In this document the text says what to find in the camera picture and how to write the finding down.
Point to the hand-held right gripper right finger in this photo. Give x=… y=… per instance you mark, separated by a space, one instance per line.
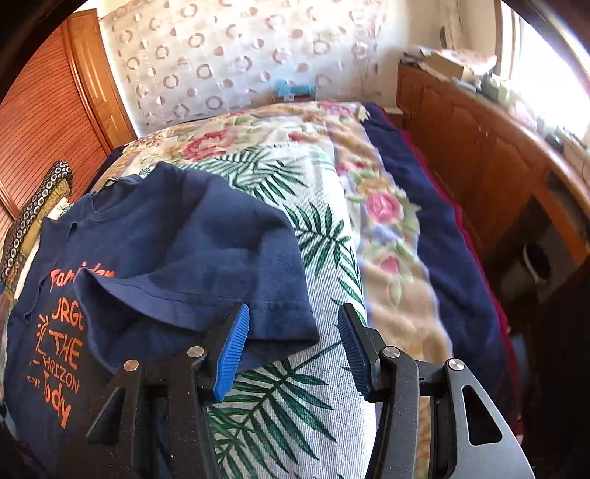
x=352 y=341

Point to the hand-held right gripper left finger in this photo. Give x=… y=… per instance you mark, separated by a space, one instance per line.
x=233 y=350

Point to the navy t-shirt with orange print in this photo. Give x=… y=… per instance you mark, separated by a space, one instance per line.
x=184 y=239

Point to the floral blanket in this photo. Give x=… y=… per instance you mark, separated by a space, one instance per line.
x=392 y=258

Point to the navy blanket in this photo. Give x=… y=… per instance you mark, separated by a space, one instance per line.
x=442 y=239

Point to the white bin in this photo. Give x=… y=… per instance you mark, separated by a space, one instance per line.
x=521 y=276

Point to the folded yellow cloth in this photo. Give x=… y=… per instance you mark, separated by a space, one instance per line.
x=57 y=195

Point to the wooden sideboard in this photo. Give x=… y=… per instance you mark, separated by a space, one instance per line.
x=465 y=133

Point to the small blue object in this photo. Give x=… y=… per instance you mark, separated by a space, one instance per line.
x=286 y=87

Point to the white curtain with pink circles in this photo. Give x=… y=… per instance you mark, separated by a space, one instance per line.
x=230 y=55

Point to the wooden louvered wardrobe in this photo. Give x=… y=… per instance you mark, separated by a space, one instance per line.
x=41 y=124

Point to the cardboard box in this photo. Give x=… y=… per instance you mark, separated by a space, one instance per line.
x=461 y=62

